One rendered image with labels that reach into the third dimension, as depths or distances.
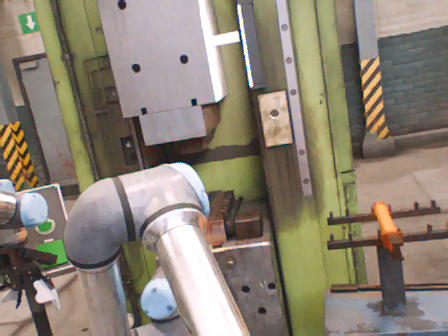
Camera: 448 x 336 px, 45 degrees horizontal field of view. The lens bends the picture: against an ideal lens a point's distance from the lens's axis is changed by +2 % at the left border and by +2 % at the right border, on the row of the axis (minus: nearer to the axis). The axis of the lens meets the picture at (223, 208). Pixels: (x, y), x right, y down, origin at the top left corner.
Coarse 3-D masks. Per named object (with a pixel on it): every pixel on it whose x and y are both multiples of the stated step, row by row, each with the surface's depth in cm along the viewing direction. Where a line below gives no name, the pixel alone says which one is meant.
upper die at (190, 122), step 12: (192, 108) 163; (204, 108) 169; (216, 108) 198; (144, 120) 166; (156, 120) 165; (168, 120) 165; (180, 120) 164; (192, 120) 164; (204, 120) 165; (216, 120) 193; (144, 132) 167; (156, 132) 166; (168, 132) 166; (180, 132) 165; (192, 132) 165; (204, 132) 165
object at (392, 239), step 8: (376, 208) 154; (384, 208) 153; (384, 216) 146; (384, 224) 139; (392, 224) 138; (384, 232) 134; (392, 232) 129; (400, 232) 130; (384, 240) 131; (392, 240) 124; (400, 240) 123; (392, 248) 128; (392, 256) 125; (400, 256) 123
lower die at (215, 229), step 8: (208, 192) 212; (224, 192) 210; (216, 200) 197; (216, 208) 188; (208, 216) 176; (224, 216) 177; (208, 224) 173; (216, 224) 172; (224, 224) 174; (208, 232) 173; (216, 232) 173; (224, 232) 173; (208, 240) 174; (224, 240) 174
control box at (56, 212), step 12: (24, 192) 168; (36, 192) 169; (48, 192) 170; (60, 192) 171; (48, 204) 168; (60, 204) 169; (48, 216) 167; (60, 216) 168; (36, 228) 165; (60, 228) 167; (36, 240) 164; (48, 240) 165; (0, 276) 159
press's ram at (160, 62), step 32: (96, 0) 158; (128, 0) 157; (160, 0) 156; (192, 0) 155; (128, 32) 159; (160, 32) 158; (192, 32) 157; (128, 64) 161; (160, 64) 161; (192, 64) 160; (128, 96) 164; (160, 96) 163; (192, 96) 162; (224, 96) 187
